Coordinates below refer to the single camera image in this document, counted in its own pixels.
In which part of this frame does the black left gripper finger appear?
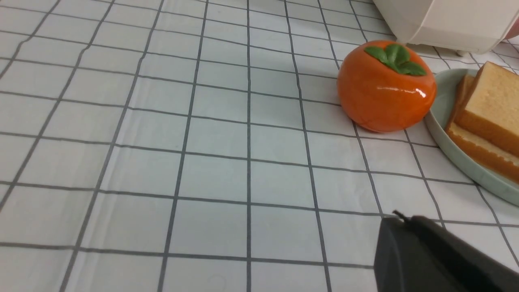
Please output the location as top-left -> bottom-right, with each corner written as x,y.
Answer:
374,210 -> 519,292

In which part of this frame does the toast slice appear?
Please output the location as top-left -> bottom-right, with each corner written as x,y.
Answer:
454,61 -> 519,157
444,74 -> 519,184

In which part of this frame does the cream white toaster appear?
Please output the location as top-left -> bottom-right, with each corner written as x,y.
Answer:
374,0 -> 519,56

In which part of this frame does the light green plate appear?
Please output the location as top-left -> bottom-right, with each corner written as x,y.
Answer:
424,69 -> 519,206

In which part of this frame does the orange persimmon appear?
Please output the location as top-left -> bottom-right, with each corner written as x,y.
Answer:
336,40 -> 437,133

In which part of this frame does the pink peach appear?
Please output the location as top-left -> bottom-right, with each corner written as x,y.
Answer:
504,19 -> 519,39

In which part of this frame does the white grid tablecloth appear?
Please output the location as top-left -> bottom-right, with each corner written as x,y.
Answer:
0,0 -> 518,292

